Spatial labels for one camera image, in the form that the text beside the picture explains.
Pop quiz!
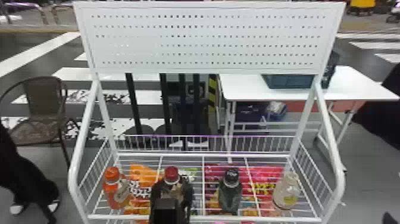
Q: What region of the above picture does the pale clear bottle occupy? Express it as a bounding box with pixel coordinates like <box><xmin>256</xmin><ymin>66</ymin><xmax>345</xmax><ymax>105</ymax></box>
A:
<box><xmin>271</xmin><ymin>172</ymin><xmax>301</xmax><ymax>210</ymax></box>

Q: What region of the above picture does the striped post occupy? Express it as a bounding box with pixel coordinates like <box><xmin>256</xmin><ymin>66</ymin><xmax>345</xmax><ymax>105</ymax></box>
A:
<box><xmin>208</xmin><ymin>74</ymin><xmax>218</xmax><ymax>109</ymax></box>

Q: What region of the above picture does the red capped dark bottle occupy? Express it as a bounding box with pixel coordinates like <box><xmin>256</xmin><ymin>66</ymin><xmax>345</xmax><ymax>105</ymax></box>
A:
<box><xmin>162</xmin><ymin>166</ymin><xmax>186</xmax><ymax>201</ymax></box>

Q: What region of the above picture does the orange bottle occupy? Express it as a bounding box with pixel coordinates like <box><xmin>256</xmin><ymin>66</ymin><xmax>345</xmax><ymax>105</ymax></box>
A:
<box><xmin>102</xmin><ymin>166</ymin><xmax>131</xmax><ymax>210</ymax></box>

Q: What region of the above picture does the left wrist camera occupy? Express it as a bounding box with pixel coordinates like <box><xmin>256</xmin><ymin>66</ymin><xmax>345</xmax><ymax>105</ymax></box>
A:
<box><xmin>152</xmin><ymin>198</ymin><xmax>180</xmax><ymax>224</ymax></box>

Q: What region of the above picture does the person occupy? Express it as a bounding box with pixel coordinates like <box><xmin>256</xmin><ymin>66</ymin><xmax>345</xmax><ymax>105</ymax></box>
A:
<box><xmin>0</xmin><ymin>123</ymin><xmax>61</xmax><ymax>224</ymax></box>
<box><xmin>352</xmin><ymin>63</ymin><xmax>400</xmax><ymax>224</ymax></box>

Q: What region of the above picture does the red snack packet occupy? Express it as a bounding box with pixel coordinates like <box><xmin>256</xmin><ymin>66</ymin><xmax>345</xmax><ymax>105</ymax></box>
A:
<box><xmin>204</xmin><ymin>164</ymin><xmax>284</xmax><ymax>217</ymax></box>

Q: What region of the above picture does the black capped dark bottle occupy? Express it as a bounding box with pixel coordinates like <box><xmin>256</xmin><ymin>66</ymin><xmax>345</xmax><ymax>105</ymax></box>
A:
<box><xmin>217</xmin><ymin>167</ymin><xmax>243</xmax><ymax>216</ymax></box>

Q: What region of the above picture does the brown chair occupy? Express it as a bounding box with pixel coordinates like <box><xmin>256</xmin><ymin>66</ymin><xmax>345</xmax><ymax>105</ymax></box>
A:
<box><xmin>0</xmin><ymin>76</ymin><xmax>81</xmax><ymax>170</ymax></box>

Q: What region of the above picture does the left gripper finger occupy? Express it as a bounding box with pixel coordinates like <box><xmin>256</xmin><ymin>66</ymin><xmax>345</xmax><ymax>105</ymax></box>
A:
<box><xmin>179</xmin><ymin>178</ymin><xmax>195</xmax><ymax>221</ymax></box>
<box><xmin>149</xmin><ymin>180</ymin><xmax>165</xmax><ymax>224</ymax></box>

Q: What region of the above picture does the orange snack packet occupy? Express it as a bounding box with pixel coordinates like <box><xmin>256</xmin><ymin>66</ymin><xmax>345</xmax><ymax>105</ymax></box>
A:
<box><xmin>123</xmin><ymin>163</ymin><xmax>164</xmax><ymax>224</ymax></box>

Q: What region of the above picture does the white side table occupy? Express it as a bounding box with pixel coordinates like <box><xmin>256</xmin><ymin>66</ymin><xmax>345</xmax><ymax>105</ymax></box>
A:
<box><xmin>217</xmin><ymin>65</ymin><xmax>400</xmax><ymax>148</ymax></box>

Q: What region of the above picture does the white wire rack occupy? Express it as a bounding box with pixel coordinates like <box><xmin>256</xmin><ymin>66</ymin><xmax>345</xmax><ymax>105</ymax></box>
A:
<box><xmin>67</xmin><ymin>1</ymin><xmax>347</xmax><ymax>224</ymax></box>

